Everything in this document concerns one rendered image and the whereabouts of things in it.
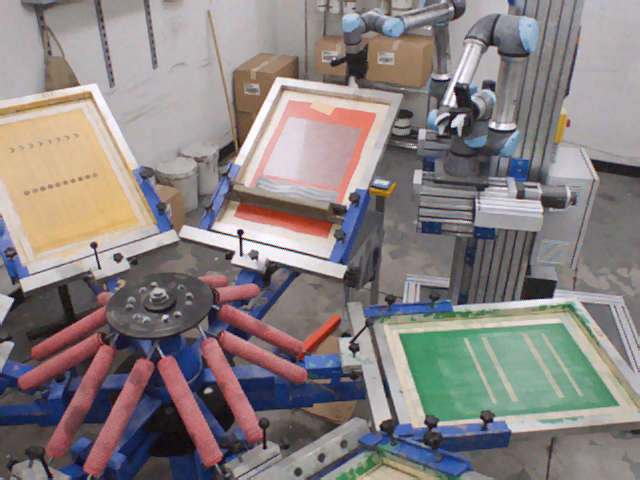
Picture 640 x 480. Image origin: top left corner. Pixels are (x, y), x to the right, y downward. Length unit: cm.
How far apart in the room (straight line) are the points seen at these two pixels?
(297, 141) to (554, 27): 110
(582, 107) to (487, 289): 305
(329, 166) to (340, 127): 20
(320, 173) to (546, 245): 113
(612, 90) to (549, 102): 313
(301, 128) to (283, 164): 19
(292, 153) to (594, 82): 373
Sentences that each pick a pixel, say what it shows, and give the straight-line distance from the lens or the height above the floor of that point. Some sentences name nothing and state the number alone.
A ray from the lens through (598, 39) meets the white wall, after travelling 568.
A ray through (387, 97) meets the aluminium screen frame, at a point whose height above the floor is 154.
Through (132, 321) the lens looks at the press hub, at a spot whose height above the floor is 131.
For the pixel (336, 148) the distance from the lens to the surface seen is 247.
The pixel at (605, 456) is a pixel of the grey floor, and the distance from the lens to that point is 327.
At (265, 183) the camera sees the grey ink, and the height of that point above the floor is 126.
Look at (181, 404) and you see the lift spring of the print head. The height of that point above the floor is 119.
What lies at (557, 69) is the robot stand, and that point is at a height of 167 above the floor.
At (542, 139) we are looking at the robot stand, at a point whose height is 137.
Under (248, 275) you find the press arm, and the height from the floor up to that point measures 110.
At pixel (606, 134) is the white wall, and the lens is 591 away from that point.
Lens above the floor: 235
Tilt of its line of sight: 32 degrees down
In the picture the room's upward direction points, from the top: straight up
